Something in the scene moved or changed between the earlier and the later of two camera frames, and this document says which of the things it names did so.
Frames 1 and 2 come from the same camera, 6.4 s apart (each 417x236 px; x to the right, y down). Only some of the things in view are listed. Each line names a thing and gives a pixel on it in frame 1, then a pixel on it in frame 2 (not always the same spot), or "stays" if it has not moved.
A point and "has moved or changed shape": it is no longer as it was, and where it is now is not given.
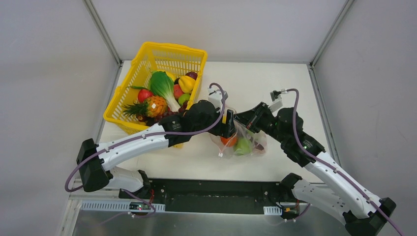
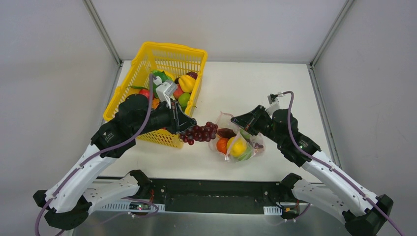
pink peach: x=177 y=91 stays
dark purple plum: x=193 y=74 stays
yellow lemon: x=224 y=118 to x=236 y=146
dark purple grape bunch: x=157 y=118 has moved or changed shape
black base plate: x=209 y=196 stays
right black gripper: x=249 y=118 stays
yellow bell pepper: x=187 y=83 stays
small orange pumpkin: x=229 y=142 to x=222 y=145
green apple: x=243 y=146 to x=247 y=155
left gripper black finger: x=229 y=130 to x=181 y=121
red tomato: x=143 y=94 stays
